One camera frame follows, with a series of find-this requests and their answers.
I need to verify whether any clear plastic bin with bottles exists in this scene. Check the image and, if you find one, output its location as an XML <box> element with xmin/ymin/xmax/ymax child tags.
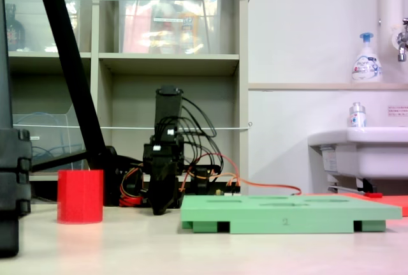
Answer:
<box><xmin>4</xmin><ymin>0</ymin><xmax>84</xmax><ymax>53</ymax></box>

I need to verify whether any metal faucet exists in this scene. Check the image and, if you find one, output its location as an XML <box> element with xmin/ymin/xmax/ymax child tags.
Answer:
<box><xmin>391</xmin><ymin>18</ymin><xmax>408</xmax><ymax>63</ymax></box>

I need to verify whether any dark grey post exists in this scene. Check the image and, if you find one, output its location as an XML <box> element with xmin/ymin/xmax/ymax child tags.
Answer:
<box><xmin>0</xmin><ymin>0</ymin><xmax>13</xmax><ymax>129</ymax></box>

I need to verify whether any black clamp knob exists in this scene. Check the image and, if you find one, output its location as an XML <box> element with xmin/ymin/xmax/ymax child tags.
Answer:
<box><xmin>191</xmin><ymin>166</ymin><xmax>221</xmax><ymax>196</ymax></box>

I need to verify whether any small bottle with silver cap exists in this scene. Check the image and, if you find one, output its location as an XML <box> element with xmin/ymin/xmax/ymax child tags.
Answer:
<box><xmin>349</xmin><ymin>101</ymin><xmax>367</xmax><ymax>128</ymax></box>

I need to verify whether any large clear plastic bin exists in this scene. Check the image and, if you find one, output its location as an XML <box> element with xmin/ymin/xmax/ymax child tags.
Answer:
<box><xmin>117</xmin><ymin>0</ymin><xmax>224</xmax><ymax>55</ymax></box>

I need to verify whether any dark round bottle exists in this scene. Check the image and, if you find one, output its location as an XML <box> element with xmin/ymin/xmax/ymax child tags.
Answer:
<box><xmin>4</xmin><ymin>3</ymin><xmax>26</xmax><ymax>52</ymax></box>

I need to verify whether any beige wall ledge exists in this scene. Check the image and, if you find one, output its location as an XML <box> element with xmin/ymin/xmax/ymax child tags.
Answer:
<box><xmin>247</xmin><ymin>82</ymin><xmax>408</xmax><ymax>91</ymax></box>

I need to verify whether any red-print wall label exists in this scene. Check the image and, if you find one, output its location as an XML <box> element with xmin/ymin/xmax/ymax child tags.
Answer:
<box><xmin>388</xmin><ymin>105</ymin><xmax>408</xmax><ymax>117</ymax></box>

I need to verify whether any green shape-sorting board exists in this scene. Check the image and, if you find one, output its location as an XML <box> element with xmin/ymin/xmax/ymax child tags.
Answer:
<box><xmin>180</xmin><ymin>194</ymin><xmax>402</xmax><ymax>234</ymax></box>

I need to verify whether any beige shelf unit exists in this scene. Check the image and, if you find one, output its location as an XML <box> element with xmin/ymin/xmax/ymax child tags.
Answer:
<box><xmin>0</xmin><ymin>0</ymin><xmax>249</xmax><ymax>205</ymax></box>

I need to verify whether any white sink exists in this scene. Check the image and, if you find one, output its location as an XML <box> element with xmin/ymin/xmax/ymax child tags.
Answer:
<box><xmin>307</xmin><ymin>126</ymin><xmax>408</xmax><ymax>180</ymax></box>

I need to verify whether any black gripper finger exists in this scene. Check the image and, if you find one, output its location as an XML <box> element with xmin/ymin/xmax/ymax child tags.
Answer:
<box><xmin>149</xmin><ymin>161</ymin><xmax>178</xmax><ymax>216</ymax></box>

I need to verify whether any orange cable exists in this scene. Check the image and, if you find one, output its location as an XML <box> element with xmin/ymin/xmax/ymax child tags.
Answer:
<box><xmin>180</xmin><ymin>152</ymin><xmax>302</xmax><ymax>197</ymax></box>

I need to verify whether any pink folder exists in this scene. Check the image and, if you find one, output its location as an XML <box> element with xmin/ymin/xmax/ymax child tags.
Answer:
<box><xmin>122</xmin><ymin>2</ymin><xmax>153</xmax><ymax>53</ymax></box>

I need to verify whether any black arm wire bundle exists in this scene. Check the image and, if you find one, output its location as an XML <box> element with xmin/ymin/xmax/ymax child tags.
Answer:
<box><xmin>156</xmin><ymin>96</ymin><xmax>224</xmax><ymax>174</ymax></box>

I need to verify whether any red octagonal pillar block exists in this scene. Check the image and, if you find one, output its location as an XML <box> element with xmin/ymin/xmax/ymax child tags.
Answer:
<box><xmin>57</xmin><ymin>169</ymin><xmax>105</xmax><ymax>225</ymax></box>

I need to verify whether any small circuit board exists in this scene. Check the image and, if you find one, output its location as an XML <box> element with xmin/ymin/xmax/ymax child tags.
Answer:
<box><xmin>215</xmin><ymin>186</ymin><xmax>242</xmax><ymax>197</ymax></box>

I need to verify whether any white blue soap pump bottle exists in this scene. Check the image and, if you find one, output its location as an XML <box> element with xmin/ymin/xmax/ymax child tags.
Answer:
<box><xmin>351</xmin><ymin>32</ymin><xmax>383</xmax><ymax>84</ymax></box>

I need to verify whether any red coiled cable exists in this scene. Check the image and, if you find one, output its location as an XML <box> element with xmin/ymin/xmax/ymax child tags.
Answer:
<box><xmin>119</xmin><ymin>191</ymin><xmax>143</xmax><ymax>207</ymax></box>

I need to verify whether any black sink bracket foot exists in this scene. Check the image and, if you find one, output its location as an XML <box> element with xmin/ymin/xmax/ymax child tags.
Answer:
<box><xmin>356</xmin><ymin>177</ymin><xmax>377</xmax><ymax>193</ymax></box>

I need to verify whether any orange spray bottle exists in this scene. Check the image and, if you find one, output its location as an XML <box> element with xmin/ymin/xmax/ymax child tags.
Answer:
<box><xmin>178</xmin><ymin>0</ymin><xmax>201</xmax><ymax>54</ymax></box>

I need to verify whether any notched black stack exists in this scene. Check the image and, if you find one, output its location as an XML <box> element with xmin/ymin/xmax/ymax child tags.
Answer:
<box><xmin>0</xmin><ymin>128</ymin><xmax>33</xmax><ymax>258</ymax></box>

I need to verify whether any clear file box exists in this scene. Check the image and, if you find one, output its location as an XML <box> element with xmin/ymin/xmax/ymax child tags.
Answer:
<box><xmin>12</xmin><ymin>104</ymin><xmax>89</xmax><ymax>175</ymax></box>

